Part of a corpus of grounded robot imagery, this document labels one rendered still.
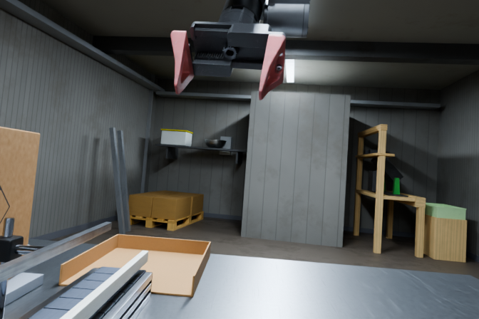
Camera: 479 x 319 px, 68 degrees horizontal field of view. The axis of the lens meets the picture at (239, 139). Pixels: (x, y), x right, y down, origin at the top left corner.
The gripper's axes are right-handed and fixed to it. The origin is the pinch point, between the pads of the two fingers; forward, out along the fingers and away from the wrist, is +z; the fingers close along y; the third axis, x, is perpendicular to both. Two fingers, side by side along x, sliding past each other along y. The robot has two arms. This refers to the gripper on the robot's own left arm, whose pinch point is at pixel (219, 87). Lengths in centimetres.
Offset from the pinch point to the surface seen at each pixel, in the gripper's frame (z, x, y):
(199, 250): -10, 65, -13
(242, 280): 1, 53, 1
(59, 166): -207, 307, -268
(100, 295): 18.1, 19.6, -13.3
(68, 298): 17.5, 25.6, -20.7
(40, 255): 16.0, 15.1, -20.6
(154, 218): -233, 454, -187
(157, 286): 7.4, 45.0, -14.8
